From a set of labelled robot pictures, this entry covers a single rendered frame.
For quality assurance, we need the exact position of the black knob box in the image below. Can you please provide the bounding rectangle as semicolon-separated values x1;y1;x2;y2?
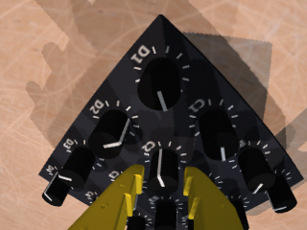
38;14;304;230

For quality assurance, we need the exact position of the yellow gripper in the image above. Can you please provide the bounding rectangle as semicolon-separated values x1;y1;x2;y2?
67;164;244;230

